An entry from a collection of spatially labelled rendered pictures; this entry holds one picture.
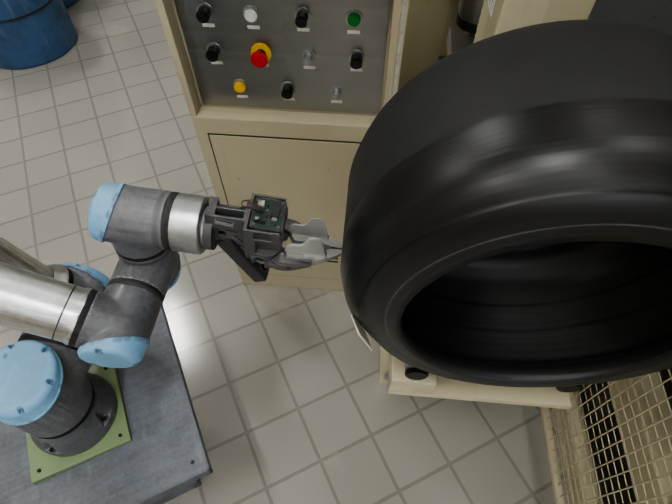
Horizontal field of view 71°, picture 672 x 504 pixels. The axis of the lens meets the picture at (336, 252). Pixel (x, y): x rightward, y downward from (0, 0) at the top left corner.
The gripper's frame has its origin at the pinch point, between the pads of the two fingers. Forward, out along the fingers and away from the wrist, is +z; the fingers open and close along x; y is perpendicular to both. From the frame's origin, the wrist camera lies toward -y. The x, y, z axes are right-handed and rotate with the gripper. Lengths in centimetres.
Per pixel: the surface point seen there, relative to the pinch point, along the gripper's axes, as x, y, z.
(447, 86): 6.6, 27.9, 9.5
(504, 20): 27.0, 26.4, 19.6
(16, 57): 200, -130, -199
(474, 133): -3.2, 29.6, 11.4
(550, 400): -9, -29, 48
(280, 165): 59, -43, -17
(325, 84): 64, -16, -7
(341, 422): 5, -114, 15
